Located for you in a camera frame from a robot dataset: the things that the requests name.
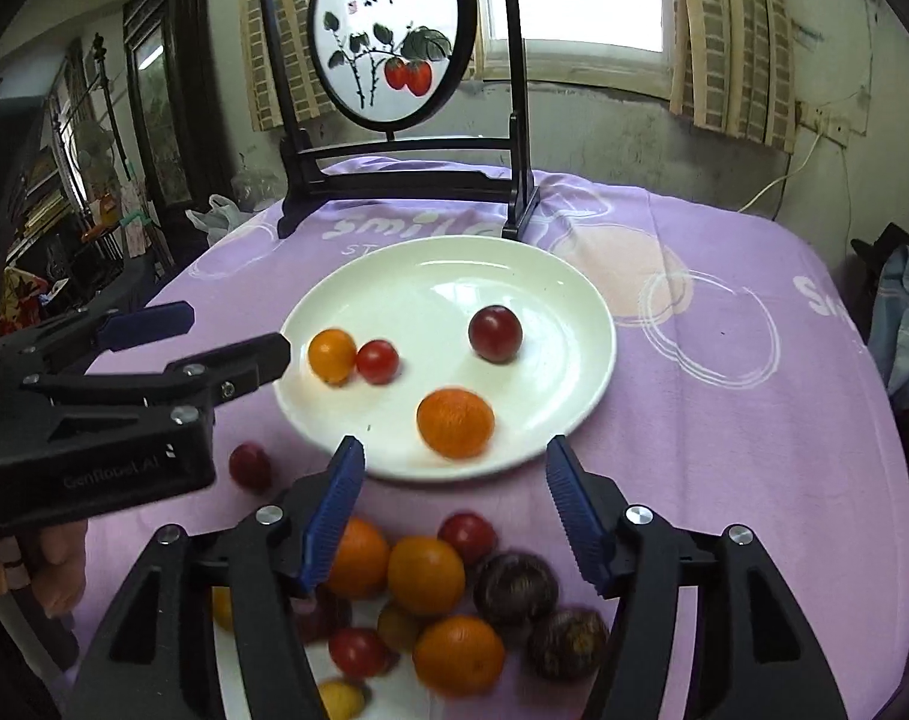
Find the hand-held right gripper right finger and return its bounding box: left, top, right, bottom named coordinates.
left=545, top=435, right=849, bottom=720

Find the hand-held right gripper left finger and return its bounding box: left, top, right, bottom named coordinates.
left=64, top=435, right=369, bottom=720

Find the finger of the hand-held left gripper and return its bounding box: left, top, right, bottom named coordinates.
left=20, top=331, right=293, bottom=422
left=0, top=300, right=196, bottom=376

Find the orange mandarin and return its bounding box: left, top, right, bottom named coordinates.
left=413, top=615, right=508, bottom=697
left=386, top=535, right=466, bottom=618
left=326, top=517, right=391, bottom=601

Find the dark purple passion fruit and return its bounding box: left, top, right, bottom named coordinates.
left=473, top=551, right=560, bottom=627
left=527, top=606, right=610, bottom=682
left=293, top=585, right=354, bottom=646

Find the red cherry tomato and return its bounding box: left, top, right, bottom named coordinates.
left=355, top=340, right=400, bottom=385
left=328, top=627, right=389, bottom=680
left=437, top=511, right=499, bottom=567

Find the round yellow tomato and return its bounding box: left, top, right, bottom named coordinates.
left=377, top=600, right=425, bottom=653

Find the white round plate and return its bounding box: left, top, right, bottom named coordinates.
left=272, top=235, right=617, bottom=482

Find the person's left hand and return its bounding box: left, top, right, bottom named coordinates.
left=0, top=519, right=89, bottom=622

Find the white plastic bag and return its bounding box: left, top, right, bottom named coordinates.
left=185, top=193, right=253, bottom=247

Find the red floral cloth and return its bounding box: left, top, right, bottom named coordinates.
left=0, top=270, right=50, bottom=338

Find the large orange tomato on plate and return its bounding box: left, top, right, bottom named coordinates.
left=416, top=387, right=496, bottom=460

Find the purple printed tablecloth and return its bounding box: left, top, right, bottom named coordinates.
left=71, top=154, right=909, bottom=720

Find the cluttered storage shelf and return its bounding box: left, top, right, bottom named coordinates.
left=4, top=90, right=125, bottom=316

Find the clear plastic bag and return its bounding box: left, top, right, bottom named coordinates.
left=231, top=161, right=284, bottom=212

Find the dark red tomato on plate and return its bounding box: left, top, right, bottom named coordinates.
left=467, top=305, right=523, bottom=365

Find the dark wooden cabinet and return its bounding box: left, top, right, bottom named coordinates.
left=120, top=0, right=226, bottom=256

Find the black tripod stand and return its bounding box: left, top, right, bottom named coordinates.
left=86, top=34, right=136, bottom=181

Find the brick-patterned curtain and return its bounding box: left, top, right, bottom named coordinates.
left=668, top=0, right=796, bottom=147
left=240, top=0, right=335, bottom=132

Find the black-framed round painted screen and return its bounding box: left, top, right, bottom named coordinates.
left=257, top=0, right=542, bottom=242

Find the blue clothes pile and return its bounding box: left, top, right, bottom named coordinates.
left=866, top=244, right=909, bottom=410

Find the black hat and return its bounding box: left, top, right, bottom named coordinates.
left=850, top=221, right=909, bottom=278

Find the bright window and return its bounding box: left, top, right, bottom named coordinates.
left=476, top=0, right=676, bottom=83

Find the white power cable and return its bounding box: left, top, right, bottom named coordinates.
left=737, top=131, right=826, bottom=215

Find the white wall socket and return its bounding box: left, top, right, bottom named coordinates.
left=795, top=101, right=851, bottom=147

